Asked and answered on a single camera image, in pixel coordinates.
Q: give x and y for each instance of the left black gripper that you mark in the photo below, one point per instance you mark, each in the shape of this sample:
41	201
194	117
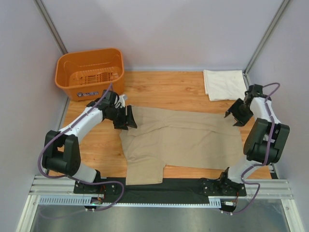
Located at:
124	122

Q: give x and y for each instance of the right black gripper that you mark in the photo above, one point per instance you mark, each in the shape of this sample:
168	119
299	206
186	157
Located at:
241	121

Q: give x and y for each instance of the beige t shirt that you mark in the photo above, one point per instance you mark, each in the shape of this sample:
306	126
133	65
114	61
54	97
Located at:
178	138

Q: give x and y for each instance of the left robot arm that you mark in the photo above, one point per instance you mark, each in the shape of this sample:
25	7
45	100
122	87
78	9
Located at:
61	152

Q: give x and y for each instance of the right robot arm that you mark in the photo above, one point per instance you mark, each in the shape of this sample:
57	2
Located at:
266	140

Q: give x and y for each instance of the folded white t shirt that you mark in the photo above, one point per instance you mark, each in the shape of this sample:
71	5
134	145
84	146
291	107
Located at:
224	85

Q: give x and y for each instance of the orange plastic basket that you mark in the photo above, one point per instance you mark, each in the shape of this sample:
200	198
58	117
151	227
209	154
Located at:
85	75

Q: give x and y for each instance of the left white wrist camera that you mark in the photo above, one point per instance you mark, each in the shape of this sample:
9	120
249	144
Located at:
122	101

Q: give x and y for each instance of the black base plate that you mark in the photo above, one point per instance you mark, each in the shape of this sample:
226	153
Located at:
171	190

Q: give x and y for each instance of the right aluminium frame post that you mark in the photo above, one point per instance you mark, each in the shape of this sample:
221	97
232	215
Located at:
269	31

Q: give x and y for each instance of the aluminium frame post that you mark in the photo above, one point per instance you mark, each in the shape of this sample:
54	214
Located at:
49	22
269	31

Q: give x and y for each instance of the left aluminium frame post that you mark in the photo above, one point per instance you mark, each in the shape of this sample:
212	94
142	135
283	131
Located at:
49	22

